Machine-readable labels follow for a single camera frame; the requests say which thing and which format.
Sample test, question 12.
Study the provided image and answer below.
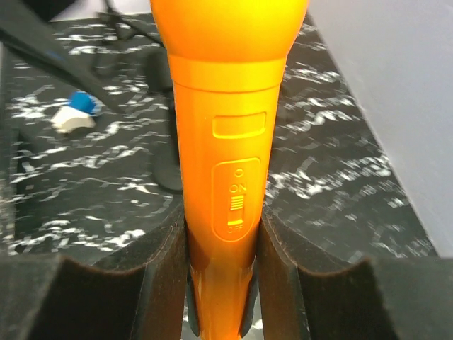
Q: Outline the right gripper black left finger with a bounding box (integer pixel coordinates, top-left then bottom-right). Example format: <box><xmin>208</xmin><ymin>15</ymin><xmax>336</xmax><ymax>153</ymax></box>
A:
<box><xmin>1</xmin><ymin>208</ymin><xmax>187</xmax><ymax>339</ymax></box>

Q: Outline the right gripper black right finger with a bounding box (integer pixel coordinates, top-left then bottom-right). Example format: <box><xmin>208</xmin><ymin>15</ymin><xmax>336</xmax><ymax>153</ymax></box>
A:
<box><xmin>257</xmin><ymin>208</ymin><xmax>452</xmax><ymax>339</ymax></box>

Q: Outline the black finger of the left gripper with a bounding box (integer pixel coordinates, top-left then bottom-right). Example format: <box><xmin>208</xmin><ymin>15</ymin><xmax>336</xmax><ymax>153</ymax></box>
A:
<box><xmin>1</xmin><ymin>18</ymin><xmax>124</xmax><ymax>113</ymax></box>

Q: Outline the black tripod microphone stand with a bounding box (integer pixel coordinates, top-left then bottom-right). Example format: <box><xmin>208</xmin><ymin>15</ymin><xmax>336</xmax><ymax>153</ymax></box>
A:
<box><xmin>97</xmin><ymin>0</ymin><xmax>164</xmax><ymax>47</ymax></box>

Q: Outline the black round-base stand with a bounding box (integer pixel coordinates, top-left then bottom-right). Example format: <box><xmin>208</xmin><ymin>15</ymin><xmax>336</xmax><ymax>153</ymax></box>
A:
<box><xmin>186</xmin><ymin>263</ymin><xmax>258</xmax><ymax>339</ymax></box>
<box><xmin>144</xmin><ymin>48</ymin><xmax>182</xmax><ymax>193</ymax></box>

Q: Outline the orange microphone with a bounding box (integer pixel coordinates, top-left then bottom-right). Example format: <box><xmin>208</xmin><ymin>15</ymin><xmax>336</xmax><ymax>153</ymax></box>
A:
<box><xmin>148</xmin><ymin>0</ymin><xmax>309</xmax><ymax>340</ymax></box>

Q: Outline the blue and white toy block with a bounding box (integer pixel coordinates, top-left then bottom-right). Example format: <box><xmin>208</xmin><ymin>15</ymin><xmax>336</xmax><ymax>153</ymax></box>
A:
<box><xmin>50</xmin><ymin>91</ymin><xmax>101</xmax><ymax>135</ymax></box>

